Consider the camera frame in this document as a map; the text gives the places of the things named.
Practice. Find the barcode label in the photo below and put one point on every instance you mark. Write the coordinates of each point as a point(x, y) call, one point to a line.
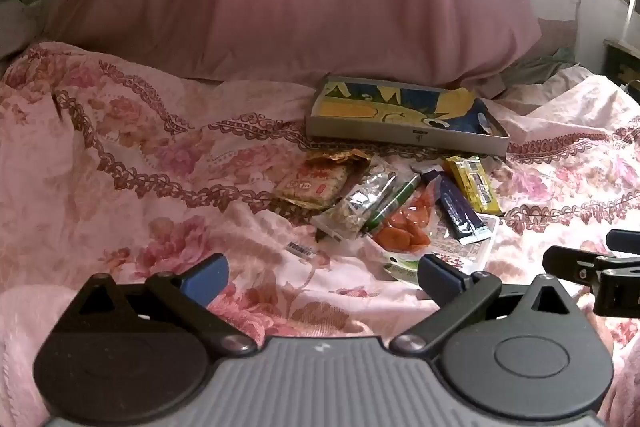
point(302, 249)

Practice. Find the grey box with yellow-blue lining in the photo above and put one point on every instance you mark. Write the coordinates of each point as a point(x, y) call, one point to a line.
point(400, 109)

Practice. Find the grey-green cloth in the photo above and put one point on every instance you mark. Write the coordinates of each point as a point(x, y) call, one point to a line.
point(542, 67)

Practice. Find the white red-print tray packet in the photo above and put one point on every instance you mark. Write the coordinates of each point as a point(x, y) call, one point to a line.
point(465, 252)

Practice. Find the clear nut bar packet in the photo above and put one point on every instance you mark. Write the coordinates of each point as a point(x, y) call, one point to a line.
point(357, 207)

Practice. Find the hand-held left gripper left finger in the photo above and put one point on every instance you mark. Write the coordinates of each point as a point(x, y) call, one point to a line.
point(206, 279)

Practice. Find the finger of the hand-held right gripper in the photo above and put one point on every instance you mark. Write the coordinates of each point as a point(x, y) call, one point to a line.
point(625, 240)
point(575, 264)

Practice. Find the dark blue stick packet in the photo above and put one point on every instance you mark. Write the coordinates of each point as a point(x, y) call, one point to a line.
point(457, 212)

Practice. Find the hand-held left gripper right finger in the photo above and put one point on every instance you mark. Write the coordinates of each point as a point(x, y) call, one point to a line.
point(440, 279)

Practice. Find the yellow snack packet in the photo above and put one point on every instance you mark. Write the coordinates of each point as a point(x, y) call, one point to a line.
point(475, 184)

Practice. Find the golden cracker packet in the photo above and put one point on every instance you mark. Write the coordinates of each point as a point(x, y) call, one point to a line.
point(307, 186)

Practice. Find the dark wooden furniture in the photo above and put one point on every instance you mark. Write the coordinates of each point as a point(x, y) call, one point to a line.
point(622, 62)

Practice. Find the green stick packet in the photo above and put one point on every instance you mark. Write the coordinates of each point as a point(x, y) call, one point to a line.
point(392, 204)

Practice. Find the pink floral blanket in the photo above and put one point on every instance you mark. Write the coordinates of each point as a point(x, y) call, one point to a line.
point(125, 157)

